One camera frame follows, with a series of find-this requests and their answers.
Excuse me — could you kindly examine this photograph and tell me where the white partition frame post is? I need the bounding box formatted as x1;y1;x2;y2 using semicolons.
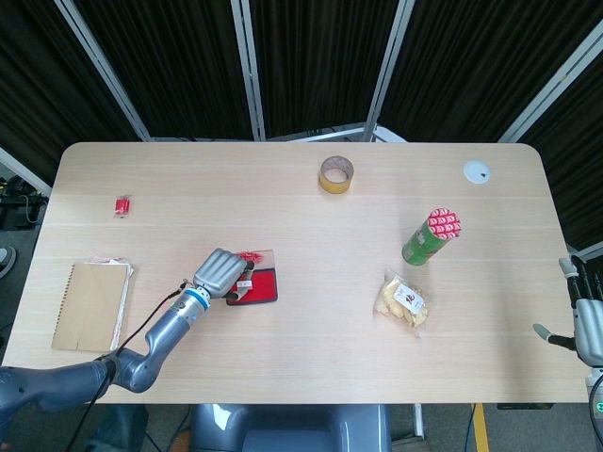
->
230;0;268;141
54;0;152;141
498;23;603;142
362;0;416;141

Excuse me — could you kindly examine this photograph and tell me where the red ink pad clear lid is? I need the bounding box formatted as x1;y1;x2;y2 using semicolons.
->
225;248;279;307

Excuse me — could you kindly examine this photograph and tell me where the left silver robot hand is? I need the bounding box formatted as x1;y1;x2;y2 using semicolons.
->
193;248;258;302

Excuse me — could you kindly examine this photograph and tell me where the clear bag of snacks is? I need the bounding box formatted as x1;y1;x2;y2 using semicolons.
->
374;268;431;338

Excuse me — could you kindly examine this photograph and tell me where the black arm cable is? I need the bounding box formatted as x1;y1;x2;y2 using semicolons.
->
65;280;195;452

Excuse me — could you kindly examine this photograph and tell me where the white round table grommet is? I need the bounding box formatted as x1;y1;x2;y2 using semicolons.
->
462;160;491;186

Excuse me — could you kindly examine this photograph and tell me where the grey robot torso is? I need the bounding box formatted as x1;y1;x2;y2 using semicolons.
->
190;403;392;452

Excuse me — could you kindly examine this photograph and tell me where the green chips can red lid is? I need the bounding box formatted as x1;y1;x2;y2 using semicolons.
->
401;205;464;266

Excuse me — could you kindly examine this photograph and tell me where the brown spiral notebook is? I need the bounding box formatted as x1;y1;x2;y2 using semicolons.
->
50;256;139;353

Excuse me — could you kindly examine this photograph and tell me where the yellow packing tape roll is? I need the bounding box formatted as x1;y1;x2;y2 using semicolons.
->
318;155;356;194

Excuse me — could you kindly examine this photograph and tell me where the small red packet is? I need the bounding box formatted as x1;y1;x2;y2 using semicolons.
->
113;193;135;220

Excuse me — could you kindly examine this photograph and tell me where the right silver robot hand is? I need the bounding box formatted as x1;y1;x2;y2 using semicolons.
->
532;256;603;366

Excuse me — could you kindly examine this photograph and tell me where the grey shoe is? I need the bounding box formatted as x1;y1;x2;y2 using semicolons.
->
0;246;18;280

